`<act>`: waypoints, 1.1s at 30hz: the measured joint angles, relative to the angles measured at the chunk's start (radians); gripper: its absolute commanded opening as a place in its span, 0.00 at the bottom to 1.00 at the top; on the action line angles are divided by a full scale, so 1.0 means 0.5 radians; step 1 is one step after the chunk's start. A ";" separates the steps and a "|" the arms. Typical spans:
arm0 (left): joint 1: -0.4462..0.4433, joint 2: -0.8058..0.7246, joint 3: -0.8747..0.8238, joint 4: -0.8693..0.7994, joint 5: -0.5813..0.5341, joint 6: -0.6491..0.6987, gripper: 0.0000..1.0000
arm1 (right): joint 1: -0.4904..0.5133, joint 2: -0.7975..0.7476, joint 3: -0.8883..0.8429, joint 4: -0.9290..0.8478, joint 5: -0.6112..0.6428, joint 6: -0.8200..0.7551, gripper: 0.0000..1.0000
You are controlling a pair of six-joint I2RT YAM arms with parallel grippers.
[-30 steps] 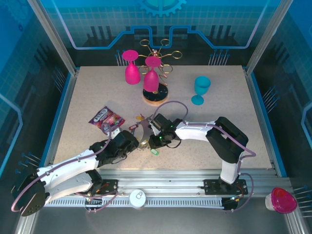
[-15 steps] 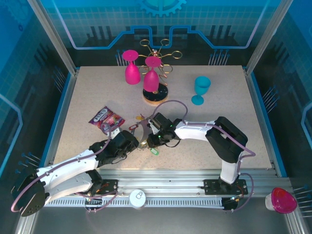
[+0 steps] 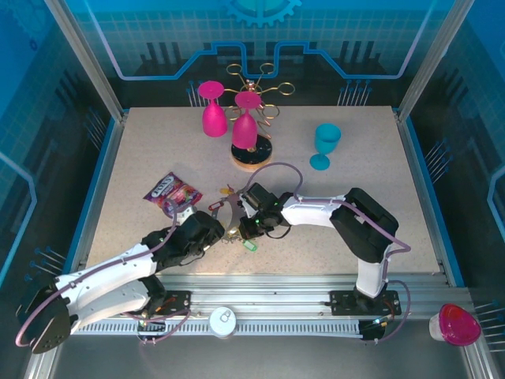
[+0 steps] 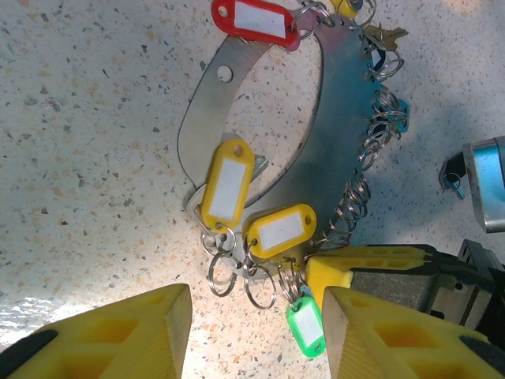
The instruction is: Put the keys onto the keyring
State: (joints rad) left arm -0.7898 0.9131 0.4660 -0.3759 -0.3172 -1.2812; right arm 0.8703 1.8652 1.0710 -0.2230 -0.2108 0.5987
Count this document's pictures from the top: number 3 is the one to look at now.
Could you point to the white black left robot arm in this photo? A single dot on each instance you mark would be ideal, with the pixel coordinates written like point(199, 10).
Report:
point(102, 288)

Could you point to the teal plastic goblet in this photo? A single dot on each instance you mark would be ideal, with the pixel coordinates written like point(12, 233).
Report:
point(327, 140)

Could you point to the red key tag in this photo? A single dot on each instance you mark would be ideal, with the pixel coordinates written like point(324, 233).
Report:
point(215, 205)

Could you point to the pink cup outside table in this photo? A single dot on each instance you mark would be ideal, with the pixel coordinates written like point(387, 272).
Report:
point(457, 323)

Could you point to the round gold-rimmed dark plate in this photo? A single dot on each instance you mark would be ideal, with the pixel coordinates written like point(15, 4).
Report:
point(260, 152)

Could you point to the silver tin can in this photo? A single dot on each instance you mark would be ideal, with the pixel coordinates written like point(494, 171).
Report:
point(223, 321)

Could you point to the yellow key tag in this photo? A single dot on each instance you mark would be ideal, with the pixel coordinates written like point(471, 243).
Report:
point(225, 191)

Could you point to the green key tag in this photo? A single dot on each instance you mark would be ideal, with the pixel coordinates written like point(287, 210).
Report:
point(249, 246)

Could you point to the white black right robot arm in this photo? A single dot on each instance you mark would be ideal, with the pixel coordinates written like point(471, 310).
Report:
point(311, 215)

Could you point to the purple candy bag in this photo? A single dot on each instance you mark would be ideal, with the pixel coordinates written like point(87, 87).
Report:
point(169, 191)

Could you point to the aluminium table side rail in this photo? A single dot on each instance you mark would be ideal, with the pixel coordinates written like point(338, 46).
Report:
point(98, 189)
point(426, 197)

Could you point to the aluminium frame post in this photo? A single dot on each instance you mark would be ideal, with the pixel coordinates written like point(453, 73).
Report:
point(434, 59)
point(88, 59)

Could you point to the silver metal key plate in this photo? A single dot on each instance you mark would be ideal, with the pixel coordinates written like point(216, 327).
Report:
point(236, 213)

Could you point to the pink plastic goblet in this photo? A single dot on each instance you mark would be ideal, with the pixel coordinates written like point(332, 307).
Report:
point(214, 120)
point(243, 132)

